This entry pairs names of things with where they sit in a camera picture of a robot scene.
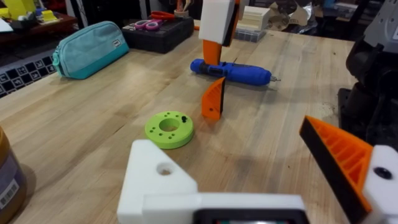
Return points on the blue electric screwdriver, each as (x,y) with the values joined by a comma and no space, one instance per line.
(239,72)

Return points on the grey parts box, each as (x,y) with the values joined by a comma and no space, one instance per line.
(248,35)

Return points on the orange ribbed wedge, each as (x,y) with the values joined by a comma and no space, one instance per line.
(213,99)

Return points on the teal zip pouch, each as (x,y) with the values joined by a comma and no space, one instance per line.
(90,49)

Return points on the yellow toy blocks heap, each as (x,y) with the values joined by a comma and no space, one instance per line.
(18,8)

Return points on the small black screw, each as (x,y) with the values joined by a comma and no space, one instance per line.
(184,119)

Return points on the green disc with holes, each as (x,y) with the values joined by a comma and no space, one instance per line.
(155,130)

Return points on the black tool case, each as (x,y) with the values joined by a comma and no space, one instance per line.
(161,39)

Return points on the bare white left gripper left finger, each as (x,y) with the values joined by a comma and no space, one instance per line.
(146,183)

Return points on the white plastic box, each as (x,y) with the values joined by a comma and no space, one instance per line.
(255,18)

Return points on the brown tub with label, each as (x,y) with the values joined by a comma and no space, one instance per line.
(9,180)

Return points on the crumpled silver brown bag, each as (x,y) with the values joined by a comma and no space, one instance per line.
(292,17)

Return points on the finger of the white orange right gripper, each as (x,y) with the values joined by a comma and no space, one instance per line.
(232,25)
(216,21)

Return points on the black white marker board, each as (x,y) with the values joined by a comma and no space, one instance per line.
(21,73)

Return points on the white orange left gripper right finger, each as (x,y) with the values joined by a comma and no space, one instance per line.
(348,155)

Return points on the tape roll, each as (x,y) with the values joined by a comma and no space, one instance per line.
(181,13)

